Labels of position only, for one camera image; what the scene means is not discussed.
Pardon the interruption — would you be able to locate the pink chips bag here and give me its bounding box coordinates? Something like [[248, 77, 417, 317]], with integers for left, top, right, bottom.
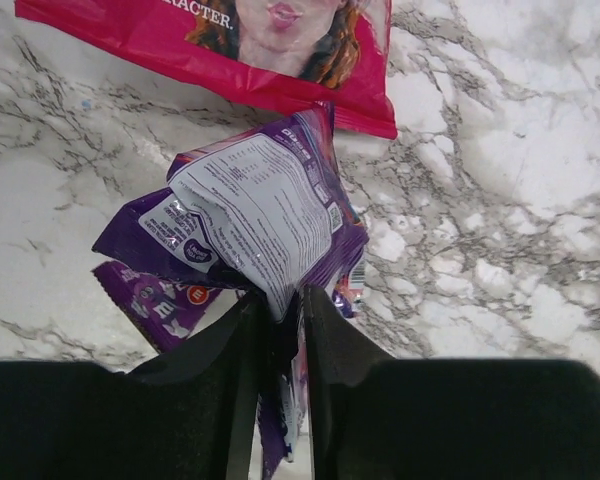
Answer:
[[15, 0, 397, 139]]

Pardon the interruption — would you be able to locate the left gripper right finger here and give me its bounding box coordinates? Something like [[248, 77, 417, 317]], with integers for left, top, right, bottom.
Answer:
[[302, 287, 600, 479]]

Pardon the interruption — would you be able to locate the purple snack packet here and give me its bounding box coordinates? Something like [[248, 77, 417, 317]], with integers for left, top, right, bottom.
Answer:
[[94, 102, 368, 476]]

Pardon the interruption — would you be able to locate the purple M&M's packet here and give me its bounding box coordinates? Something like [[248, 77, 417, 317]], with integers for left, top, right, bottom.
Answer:
[[93, 261, 221, 353]]

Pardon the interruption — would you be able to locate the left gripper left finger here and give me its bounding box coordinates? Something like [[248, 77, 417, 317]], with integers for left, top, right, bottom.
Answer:
[[0, 294, 268, 479]]

